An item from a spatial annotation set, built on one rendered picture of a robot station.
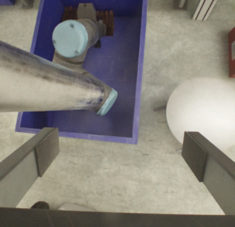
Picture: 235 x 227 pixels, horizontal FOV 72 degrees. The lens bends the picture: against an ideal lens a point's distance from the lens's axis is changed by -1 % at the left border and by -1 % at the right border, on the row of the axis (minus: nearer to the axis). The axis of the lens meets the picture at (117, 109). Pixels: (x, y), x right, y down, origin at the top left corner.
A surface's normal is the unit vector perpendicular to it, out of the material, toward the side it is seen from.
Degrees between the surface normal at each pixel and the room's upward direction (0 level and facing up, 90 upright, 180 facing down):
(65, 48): 35
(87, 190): 0
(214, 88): 0
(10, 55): 79
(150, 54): 0
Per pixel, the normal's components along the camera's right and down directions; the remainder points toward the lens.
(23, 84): 0.94, 0.25
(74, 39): -0.12, 0.44
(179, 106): -0.13, -0.17
